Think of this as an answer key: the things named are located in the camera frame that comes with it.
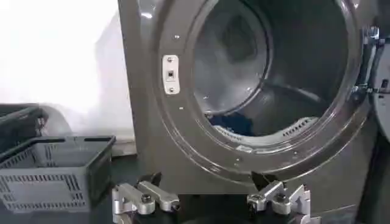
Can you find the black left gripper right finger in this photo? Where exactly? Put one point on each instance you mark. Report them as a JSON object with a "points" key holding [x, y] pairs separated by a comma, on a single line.
{"points": [[274, 198]]}

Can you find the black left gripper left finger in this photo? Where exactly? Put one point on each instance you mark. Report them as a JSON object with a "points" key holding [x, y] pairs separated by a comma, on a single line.
{"points": [[143, 198]]}

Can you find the grey dryer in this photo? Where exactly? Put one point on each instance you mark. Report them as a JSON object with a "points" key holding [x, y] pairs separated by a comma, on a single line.
{"points": [[189, 128]]}

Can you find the blue garment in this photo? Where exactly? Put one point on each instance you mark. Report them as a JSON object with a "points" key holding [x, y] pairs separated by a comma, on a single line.
{"points": [[234, 123]]}

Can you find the grey plastic laundry basket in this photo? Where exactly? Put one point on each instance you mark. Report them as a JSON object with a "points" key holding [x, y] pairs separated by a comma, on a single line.
{"points": [[51, 173]]}

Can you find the white door latch plate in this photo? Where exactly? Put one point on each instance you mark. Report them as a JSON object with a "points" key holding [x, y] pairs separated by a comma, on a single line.
{"points": [[170, 74]]}

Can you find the dark plastic basket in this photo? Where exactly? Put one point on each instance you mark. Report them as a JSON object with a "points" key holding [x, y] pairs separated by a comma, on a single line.
{"points": [[18, 124]]}

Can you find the round glass dryer door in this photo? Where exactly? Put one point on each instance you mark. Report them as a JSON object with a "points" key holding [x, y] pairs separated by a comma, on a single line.
{"points": [[381, 91]]}

